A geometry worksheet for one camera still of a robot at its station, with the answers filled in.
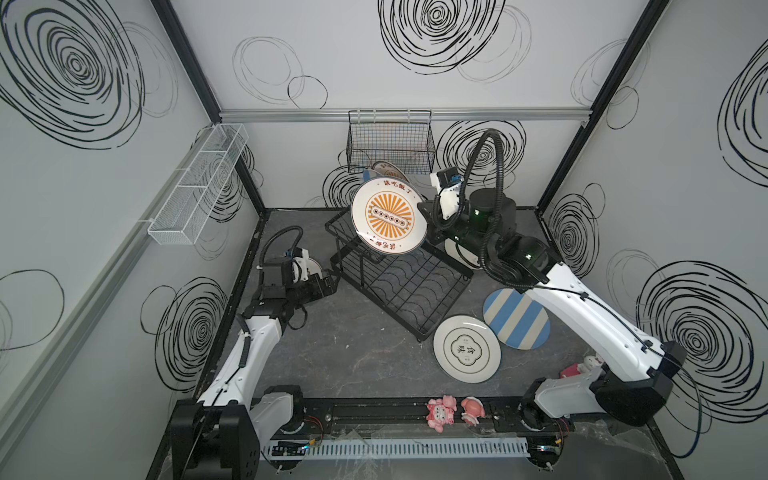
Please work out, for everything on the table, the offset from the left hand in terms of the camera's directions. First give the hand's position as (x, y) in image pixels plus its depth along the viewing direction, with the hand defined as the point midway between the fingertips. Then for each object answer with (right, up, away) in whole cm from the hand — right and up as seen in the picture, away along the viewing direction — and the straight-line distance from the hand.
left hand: (329, 278), depth 83 cm
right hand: (+23, +19, -20) cm, 36 cm away
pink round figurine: (+38, -31, -10) cm, 50 cm away
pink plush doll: (+30, -31, -11) cm, 44 cm away
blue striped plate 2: (+56, -14, +8) cm, 58 cm away
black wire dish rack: (+24, -6, +11) cm, 27 cm away
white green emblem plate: (+40, -20, +2) cm, 45 cm away
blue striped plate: (+11, +29, -1) cm, 31 cm away
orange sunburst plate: (+17, +31, +1) cm, 35 cm away
